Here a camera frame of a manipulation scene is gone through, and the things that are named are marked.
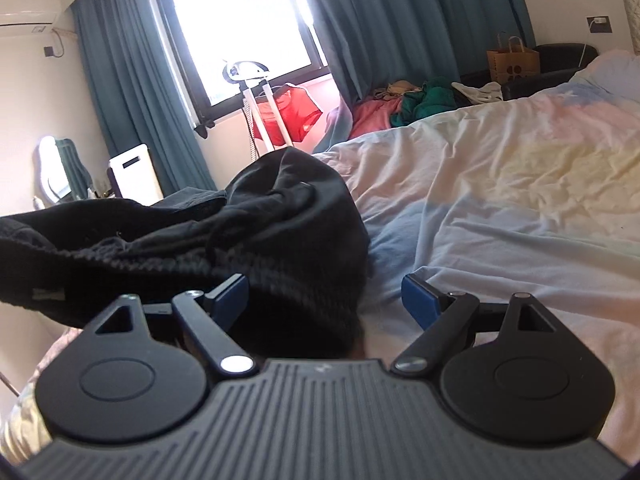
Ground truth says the wall power outlet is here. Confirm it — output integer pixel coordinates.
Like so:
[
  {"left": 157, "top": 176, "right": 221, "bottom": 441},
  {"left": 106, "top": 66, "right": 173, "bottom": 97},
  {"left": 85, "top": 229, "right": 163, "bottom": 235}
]
[{"left": 587, "top": 16, "right": 613, "bottom": 34}]

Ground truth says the red cloth bag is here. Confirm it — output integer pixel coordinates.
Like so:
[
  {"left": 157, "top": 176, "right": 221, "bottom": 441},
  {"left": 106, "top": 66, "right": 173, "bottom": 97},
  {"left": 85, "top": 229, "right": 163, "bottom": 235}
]
[{"left": 257, "top": 84, "right": 322, "bottom": 146}]

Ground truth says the pastel bed sheet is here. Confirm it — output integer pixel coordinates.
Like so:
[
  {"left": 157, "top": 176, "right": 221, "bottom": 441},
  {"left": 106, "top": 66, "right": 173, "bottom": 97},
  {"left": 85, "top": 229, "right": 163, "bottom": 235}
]
[{"left": 1, "top": 52, "right": 639, "bottom": 479}]

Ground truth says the white air conditioner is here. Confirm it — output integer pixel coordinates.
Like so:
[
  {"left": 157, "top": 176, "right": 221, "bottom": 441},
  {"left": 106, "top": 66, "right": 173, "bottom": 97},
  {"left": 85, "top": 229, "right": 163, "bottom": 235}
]
[{"left": 1, "top": 0, "right": 62, "bottom": 29}]

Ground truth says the brown paper bag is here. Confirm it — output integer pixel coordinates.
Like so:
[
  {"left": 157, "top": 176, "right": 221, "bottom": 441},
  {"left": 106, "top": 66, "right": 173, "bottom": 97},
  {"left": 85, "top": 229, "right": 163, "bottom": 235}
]
[{"left": 486, "top": 32, "right": 540, "bottom": 84}]

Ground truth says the wavy vanity mirror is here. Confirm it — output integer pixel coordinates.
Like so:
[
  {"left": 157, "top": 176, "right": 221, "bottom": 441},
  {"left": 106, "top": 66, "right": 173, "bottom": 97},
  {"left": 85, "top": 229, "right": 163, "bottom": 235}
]
[{"left": 36, "top": 136, "right": 93, "bottom": 205}]

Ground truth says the black pants garment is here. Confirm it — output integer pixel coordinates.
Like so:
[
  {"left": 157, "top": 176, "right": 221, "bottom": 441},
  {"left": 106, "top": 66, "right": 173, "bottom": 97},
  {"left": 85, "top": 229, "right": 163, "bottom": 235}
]
[{"left": 1, "top": 148, "right": 370, "bottom": 359}]

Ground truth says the left teal curtain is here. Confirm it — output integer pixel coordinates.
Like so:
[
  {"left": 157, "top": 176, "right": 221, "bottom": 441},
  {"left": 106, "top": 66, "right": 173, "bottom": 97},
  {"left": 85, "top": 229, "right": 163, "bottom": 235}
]
[{"left": 72, "top": 0, "right": 216, "bottom": 194}]

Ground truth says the teal curtain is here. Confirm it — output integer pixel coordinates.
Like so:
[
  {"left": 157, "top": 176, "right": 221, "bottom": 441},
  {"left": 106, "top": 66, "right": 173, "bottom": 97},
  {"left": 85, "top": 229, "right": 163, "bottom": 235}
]
[
  {"left": 72, "top": 0, "right": 216, "bottom": 194},
  {"left": 307, "top": 0, "right": 535, "bottom": 105}
]

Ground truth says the pink clothing pile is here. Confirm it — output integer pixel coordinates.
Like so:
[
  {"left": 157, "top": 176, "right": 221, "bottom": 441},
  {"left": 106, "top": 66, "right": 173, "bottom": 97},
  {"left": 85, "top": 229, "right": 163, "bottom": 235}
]
[{"left": 348, "top": 96, "right": 402, "bottom": 140}]

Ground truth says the black framed window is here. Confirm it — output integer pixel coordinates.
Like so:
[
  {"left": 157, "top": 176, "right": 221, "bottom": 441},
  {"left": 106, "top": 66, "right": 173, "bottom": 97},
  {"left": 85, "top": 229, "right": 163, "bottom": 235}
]
[{"left": 156, "top": 0, "right": 329, "bottom": 125}]

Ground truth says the right teal curtain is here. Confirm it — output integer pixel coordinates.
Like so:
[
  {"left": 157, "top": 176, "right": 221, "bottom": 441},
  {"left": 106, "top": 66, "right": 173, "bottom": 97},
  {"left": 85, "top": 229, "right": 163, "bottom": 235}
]
[{"left": 307, "top": 0, "right": 535, "bottom": 105}]

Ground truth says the black sofa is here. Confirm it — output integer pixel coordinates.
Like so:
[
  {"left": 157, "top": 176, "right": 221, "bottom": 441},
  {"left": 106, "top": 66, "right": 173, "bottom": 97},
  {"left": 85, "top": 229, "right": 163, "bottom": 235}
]
[{"left": 454, "top": 42, "right": 599, "bottom": 106}]

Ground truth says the white chair with black frame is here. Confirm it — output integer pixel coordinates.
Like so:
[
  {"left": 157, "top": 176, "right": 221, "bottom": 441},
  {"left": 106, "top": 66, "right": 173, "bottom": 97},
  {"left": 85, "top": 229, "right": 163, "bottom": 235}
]
[{"left": 107, "top": 144, "right": 164, "bottom": 206}]

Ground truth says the white cloth on sofa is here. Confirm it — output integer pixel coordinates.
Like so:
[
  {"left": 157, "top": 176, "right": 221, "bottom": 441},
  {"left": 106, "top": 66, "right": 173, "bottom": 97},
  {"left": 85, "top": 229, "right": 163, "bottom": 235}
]
[{"left": 451, "top": 81, "right": 503, "bottom": 105}]

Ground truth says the green clothing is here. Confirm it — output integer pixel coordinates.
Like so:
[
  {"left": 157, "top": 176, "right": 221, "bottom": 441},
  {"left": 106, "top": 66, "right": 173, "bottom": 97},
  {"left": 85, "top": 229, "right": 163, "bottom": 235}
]
[{"left": 390, "top": 77, "right": 458, "bottom": 128}]

